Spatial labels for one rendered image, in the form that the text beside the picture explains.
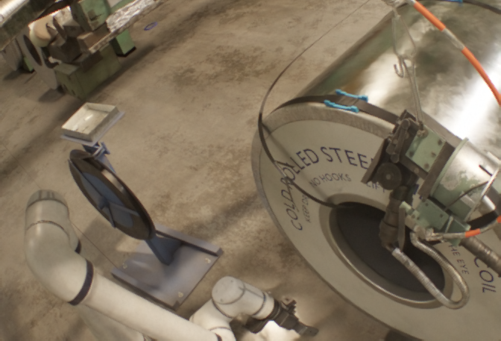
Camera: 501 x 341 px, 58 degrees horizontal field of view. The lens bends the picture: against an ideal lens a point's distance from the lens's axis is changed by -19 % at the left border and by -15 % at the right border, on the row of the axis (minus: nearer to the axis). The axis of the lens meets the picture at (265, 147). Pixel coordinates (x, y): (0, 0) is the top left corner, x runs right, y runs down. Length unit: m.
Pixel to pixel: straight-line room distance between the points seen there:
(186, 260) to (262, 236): 0.48
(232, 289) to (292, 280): 1.41
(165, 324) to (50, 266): 0.33
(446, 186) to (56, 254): 0.80
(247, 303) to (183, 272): 1.70
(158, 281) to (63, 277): 2.10
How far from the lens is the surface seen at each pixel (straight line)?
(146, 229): 2.69
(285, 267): 2.86
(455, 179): 1.00
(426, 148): 1.04
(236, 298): 1.40
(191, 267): 3.10
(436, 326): 1.95
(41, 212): 1.16
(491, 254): 1.10
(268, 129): 1.65
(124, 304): 1.16
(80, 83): 1.82
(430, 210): 1.07
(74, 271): 1.08
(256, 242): 3.06
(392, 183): 1.11
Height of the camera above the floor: 2.12
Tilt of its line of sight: 35 degrees down
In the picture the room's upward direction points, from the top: 23 degrees counter-clockwise
